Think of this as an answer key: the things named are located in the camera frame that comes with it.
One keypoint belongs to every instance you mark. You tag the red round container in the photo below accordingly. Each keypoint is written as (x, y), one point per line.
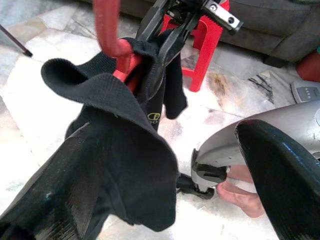
(310, 67)

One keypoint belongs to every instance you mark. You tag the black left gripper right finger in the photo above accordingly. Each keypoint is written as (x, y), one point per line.
(287, 190)

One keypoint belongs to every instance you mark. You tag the red plastic stool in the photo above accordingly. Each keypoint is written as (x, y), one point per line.
(205, 50)

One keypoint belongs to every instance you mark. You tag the black shirt with green logo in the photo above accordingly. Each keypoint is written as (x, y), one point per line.
(140, 180)

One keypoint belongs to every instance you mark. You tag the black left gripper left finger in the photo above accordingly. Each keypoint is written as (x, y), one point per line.
(55, 195)

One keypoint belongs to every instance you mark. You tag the red plastic hanger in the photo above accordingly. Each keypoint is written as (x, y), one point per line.
(107, 30)

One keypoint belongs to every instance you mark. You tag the grey floor fan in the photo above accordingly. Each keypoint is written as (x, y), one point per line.
(307, 92)

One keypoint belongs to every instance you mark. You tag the person's bare foot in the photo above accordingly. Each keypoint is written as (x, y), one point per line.
(240, 200)

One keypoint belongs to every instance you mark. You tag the dark grey fabric sofa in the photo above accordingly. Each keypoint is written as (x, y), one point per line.
(275, 25)

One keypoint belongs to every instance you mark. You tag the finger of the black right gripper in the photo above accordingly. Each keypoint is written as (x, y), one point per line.
(175, 42)
(150, 22)

